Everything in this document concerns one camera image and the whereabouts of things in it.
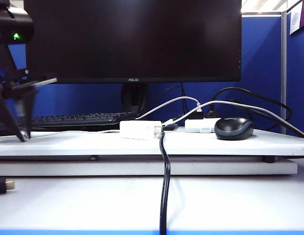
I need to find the black ASUS monitor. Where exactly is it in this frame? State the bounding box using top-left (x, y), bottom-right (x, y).
top-left (23, 0), bottom-right (242, 84)

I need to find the black HDMI plug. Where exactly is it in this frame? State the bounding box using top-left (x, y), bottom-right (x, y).
top-left (0, 178), bottom-right (16, 195)

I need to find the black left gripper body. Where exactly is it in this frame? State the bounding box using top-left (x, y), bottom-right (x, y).
top-left (0, 70), bottom-right (58, 100)

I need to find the black double cable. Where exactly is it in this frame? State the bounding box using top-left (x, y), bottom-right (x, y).
top-left (158, 123), bottom-right (172, 235)

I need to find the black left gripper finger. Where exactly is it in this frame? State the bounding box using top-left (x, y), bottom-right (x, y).
top-left (0, 93), bottom-right (28, 142)
top-left (18, 90), bottom-right (39, 141)

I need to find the thick black cable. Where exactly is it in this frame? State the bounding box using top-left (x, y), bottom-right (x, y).
top-left (230, 98), bottom-right (304, 139)

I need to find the white charging base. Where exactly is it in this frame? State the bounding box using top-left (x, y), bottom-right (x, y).
top-left (119, 120), bottom-right (164, 141)

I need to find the white Type-C charging cable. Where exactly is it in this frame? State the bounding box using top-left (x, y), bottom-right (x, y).
top-left (24, 99), bottom-right (304, 140)

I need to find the white paper logo sign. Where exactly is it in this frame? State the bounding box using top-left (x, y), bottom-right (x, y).
top-left (289, 2), bottom-right (303, 36)

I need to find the white raised board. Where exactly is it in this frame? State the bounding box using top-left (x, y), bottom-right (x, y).
top-left (0, 128), bottom-right (304, 164)

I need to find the thin black monitor cable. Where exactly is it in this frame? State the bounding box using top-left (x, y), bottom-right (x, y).
top-left (151, 83), bottom-right (189, 117)

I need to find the white base board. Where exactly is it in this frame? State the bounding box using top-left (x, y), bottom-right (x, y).
top-left (0, 158), bottom-right (299, 177)

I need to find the black monitor stand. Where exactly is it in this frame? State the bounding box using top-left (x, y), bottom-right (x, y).
top-left (121, 83), bottom-right (179, 131)

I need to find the blue fabric partition panel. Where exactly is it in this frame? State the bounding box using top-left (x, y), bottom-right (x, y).
top-left (286, 0), bottom-right (304, 138)
top-left (0, 13), bottom-right (284, 134)

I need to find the black and grey mouse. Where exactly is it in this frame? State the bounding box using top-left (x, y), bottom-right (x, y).
top-left (214, 117), bottom-right (255, 141)

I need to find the grey metal partition post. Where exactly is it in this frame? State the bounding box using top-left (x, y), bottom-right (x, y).
top-left (281, 11), bottom-right (288, 135)

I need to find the black USB charger plug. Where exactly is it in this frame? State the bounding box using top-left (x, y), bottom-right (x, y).
top-left (189, 111), bottom-right (205, 121)

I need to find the black looped power cable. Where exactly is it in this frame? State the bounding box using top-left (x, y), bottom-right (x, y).
top-left (208, 87), bottom-right (293, 132)

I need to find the black computer keyboard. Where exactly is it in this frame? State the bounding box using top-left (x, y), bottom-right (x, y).
top-left (0, 111), bottom-right (139, 132)

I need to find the thin white USB cable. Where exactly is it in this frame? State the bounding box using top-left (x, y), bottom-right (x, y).
top-left (136, 96), bottom-right (203, 120)

